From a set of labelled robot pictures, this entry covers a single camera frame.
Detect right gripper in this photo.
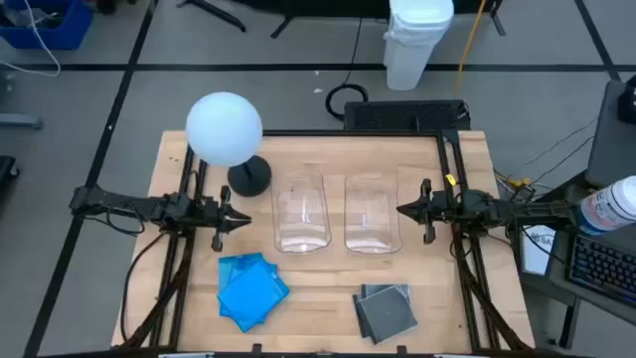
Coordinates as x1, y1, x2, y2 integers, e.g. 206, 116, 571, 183
396, 178, 453, 245

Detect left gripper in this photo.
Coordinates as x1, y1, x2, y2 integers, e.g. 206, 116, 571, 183
191, 186, 252, 253

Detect clear plastic bin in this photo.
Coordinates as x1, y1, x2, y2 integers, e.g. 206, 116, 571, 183
270, 168, 333, 255
344, 173, 402, 255

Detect grey square packets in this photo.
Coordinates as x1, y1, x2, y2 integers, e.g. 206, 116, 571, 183
356, 285, 418, 345

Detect white globe lamp black base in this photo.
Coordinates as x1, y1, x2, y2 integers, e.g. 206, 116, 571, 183
185, 91, 273, 198

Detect black perforated computer case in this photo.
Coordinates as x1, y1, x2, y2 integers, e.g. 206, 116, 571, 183
343, 98, 471, 133

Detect white printed sheet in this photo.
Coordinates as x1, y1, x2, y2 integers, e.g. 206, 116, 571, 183
519, 224, 557, 277

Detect grey computer desk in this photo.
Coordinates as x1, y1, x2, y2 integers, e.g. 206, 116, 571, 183
511, 171, 636, 349

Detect white trash bin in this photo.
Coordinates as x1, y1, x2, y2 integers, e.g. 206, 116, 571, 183
382, 0, 456, 91

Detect white wipes canister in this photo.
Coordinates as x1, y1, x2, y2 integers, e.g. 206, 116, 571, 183
577, 174, 636, 236

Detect black backlit keyboard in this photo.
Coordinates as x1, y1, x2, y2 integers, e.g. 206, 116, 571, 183
565, 233, 636, 307

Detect black stand leg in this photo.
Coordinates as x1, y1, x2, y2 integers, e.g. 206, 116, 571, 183
270, 13, 310, 40
489, 0, 508, 37
176, 0, 247, 34

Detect dark grey side table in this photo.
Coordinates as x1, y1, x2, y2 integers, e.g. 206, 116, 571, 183
584, 79, 636, 188

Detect black chair part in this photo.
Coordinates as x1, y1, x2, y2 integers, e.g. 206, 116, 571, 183
0, 154, 21, 181

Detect black device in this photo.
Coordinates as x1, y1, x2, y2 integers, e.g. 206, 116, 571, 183
617, 74, 636, 125

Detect grey metal bar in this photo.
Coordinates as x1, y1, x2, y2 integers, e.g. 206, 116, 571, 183
0, 112, 45, 131

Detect blue plastic crate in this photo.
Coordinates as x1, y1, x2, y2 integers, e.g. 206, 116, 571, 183
0, 0, 94, 51

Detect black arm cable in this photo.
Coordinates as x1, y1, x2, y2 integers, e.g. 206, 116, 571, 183
120, 231, 168, 345

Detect black coiled cable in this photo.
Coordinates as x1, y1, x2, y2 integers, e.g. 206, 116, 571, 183
325, 17, 370, 121

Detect yellow cable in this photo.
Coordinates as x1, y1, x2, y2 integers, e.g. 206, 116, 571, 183
454, 0, 488, 98

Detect white cable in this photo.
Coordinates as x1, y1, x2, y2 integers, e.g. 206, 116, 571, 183
0, 0, 62, 79

